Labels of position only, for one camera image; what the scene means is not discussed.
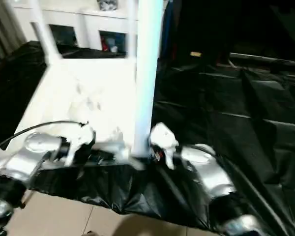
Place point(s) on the white plastic table top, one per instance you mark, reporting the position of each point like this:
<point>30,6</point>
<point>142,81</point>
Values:
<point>76,93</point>

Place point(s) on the white plastic table leg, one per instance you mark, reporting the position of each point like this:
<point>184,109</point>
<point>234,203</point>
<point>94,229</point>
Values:
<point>44,32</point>
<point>132,29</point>
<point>147,73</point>

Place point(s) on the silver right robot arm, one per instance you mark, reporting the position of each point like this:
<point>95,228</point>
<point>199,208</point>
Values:
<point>211,167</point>

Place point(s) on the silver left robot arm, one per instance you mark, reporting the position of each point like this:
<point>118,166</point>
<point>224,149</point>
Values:
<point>34,150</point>

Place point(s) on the black stand leg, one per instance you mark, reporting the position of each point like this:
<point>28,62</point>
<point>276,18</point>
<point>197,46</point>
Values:
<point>24,199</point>

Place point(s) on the black mat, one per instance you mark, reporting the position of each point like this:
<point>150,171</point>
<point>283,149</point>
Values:
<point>236,110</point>

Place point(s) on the small tan label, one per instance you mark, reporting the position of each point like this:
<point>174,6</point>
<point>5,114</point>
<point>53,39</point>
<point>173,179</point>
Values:
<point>196,54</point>

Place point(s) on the white jar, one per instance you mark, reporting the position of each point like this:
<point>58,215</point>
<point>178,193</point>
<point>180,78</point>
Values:
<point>113,48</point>

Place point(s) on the red package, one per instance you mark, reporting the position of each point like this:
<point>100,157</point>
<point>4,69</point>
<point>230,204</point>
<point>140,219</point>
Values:
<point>105,45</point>

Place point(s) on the white glass-door cabinet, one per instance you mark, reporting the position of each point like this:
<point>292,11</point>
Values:
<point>88,22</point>

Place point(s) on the black flat monitor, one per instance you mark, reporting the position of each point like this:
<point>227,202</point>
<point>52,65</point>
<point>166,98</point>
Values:
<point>260,60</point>

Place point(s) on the black object pile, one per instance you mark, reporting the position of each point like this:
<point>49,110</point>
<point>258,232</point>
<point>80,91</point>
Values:
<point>108,4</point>

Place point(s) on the grey curtain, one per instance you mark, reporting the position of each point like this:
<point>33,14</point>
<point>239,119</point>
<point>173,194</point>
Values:
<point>5,24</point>

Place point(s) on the black backdrop cloth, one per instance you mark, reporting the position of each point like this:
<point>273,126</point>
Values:
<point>248,24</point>

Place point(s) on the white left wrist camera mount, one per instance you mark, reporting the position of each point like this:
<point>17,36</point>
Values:
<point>81,140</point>

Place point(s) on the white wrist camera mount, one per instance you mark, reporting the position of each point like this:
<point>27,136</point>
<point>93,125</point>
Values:
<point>81,140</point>
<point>164,137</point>

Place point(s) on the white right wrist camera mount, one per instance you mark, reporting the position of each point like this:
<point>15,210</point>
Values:
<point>164,137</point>

